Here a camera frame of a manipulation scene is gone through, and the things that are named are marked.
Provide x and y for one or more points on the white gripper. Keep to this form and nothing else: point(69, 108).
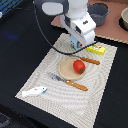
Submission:
point(82, 28)

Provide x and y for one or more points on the yellow toy butter box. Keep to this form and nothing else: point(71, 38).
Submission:
point(96, 49)

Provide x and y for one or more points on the red toy tomato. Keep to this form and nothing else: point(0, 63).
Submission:
point(79, 66)

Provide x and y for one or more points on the light blue toy carton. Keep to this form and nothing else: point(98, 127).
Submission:
point(75, 43)

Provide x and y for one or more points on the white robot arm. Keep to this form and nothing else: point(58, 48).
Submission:
point(74, 18)

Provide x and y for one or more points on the large grey pot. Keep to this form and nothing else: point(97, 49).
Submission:
point(98, 13)

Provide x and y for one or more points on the pink wooden tray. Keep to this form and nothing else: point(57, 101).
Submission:
point(111, 28)

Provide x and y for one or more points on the beige bowl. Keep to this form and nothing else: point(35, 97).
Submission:
point(124, 18)

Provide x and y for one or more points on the round wooden plate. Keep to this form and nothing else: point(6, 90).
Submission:
point(66, 70)

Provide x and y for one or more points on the beige woven placemat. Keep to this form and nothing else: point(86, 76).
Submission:
point(74, 106)

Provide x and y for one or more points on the knife with wooden handle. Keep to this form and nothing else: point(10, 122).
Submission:
point(86, 59)

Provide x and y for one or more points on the fork with wooden handle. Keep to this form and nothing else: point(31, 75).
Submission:
point(69, 82)

